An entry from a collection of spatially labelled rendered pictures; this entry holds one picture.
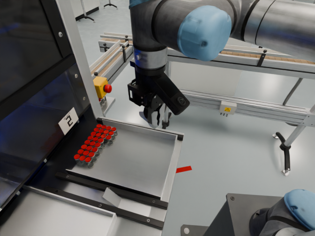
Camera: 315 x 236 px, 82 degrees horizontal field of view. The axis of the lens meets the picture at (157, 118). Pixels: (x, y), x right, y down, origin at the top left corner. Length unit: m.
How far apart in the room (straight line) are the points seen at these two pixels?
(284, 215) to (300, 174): 1.53
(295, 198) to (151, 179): 0.41
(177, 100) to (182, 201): 1.25
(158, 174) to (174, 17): 0.51
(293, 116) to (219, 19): 1.52
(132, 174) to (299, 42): 0.57
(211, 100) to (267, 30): 1.25
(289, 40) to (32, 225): 0.76
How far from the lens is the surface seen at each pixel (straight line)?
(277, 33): 0.37
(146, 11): 0.35
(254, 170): 1.91
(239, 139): 2.09
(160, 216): 0.62
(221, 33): 0.31
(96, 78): 0.89
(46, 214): 0.71
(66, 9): 0.69
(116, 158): 0.73
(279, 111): 1.72
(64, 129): 0.71
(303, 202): 0.60
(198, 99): 1.59
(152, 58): 0.39
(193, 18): 0.30
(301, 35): 0.36
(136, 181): 0.67
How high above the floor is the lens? 1.47
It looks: 44 degrees down
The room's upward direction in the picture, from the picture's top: straight up
